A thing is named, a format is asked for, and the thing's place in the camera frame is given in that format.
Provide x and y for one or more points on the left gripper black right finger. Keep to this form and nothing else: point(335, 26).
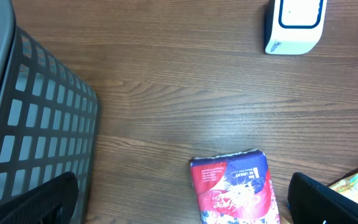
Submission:
point(309, 201)

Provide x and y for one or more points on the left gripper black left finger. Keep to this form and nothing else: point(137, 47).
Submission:
point(52, 202)

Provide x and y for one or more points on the red purple snack pack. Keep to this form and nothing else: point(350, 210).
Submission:
point(234, 188)

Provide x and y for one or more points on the white barcode scanner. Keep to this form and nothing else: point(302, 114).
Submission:
point(293, 27)

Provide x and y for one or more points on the grey plastic shopping basket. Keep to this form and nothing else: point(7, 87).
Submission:
point(49, 117)

